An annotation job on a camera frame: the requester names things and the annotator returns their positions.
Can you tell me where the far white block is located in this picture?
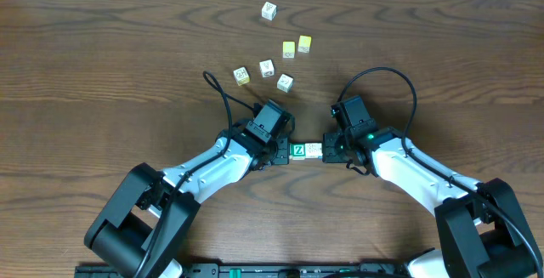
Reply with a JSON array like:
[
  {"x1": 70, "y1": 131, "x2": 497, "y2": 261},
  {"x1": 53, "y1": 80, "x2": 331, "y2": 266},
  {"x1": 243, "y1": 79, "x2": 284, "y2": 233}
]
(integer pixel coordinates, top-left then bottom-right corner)
[{"x1": 261, "y1": 2, "x2": 277, "y2": 20}]

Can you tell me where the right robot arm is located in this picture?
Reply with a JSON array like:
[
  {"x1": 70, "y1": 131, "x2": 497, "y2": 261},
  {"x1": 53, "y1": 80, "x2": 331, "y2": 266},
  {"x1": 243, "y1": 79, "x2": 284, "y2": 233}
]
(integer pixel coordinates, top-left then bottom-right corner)
[{"x1": 323, "y1": 96, "x2": 543, "y2": 277}]

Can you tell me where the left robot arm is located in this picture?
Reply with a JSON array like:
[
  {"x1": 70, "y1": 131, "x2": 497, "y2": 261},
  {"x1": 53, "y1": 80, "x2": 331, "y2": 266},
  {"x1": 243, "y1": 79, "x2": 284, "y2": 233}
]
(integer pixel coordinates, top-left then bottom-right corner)
[{"x1": 84, "y1": 100, "x2": 293, "y2": 277}]

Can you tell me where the white block black drawing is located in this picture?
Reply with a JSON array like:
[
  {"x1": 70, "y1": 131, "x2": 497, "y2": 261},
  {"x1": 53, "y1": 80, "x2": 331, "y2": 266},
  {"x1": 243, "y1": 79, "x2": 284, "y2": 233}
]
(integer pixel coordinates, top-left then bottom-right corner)
[{"x1": 259, "y1": 60, "x2": 275, "y2": 77}]

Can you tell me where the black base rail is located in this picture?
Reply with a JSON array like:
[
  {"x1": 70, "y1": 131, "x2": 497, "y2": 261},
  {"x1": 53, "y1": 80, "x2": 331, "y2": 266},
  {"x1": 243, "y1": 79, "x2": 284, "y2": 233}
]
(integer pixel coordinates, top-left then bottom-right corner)
[{"x1": 74, "y1": 262, "x2": 417, "y2": 278}]

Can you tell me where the white block red side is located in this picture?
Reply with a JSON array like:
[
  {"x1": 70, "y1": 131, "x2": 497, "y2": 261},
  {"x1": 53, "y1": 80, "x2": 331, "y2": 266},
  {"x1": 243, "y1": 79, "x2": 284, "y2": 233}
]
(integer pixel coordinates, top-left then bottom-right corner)
[{"x1": 304, "y1": 143, "x2": 323, "y2": 159}]

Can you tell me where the green Z block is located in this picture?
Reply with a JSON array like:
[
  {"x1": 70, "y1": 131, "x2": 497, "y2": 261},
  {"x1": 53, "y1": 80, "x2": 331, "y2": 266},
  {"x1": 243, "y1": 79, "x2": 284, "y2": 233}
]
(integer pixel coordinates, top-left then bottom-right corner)
[{"x1": 289, "y1": 144, "x2": 306, "y2": 160}]

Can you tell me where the yellow block right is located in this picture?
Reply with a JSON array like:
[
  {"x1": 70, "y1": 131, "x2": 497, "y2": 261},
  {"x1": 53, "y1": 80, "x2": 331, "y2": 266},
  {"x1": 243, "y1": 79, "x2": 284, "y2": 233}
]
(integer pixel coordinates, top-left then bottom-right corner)
[{"x1": 297, "y1": 35, "x2": 312, "y2": 53}]

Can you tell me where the white block centre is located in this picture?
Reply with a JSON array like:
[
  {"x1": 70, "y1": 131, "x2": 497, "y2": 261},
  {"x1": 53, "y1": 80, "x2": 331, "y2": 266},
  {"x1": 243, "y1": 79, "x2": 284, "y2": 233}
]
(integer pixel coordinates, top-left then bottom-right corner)
[{"x1": 276, "y1": 74, "x2": 294, "y2": 93}]

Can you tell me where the yellow block left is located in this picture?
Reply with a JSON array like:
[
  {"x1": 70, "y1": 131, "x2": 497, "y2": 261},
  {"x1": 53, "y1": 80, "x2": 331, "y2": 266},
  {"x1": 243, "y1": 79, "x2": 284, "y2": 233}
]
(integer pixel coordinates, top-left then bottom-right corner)
[{"x1": 282, "y1": 41, "x2": 296, "y2": 59}]

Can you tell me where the white block yellow side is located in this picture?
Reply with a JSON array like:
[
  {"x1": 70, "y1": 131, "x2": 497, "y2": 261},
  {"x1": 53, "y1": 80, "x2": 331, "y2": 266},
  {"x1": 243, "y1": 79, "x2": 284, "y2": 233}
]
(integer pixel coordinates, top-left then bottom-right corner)
[{"x1": 233, "y1": 66, "x2": 251, "y2": 86}]

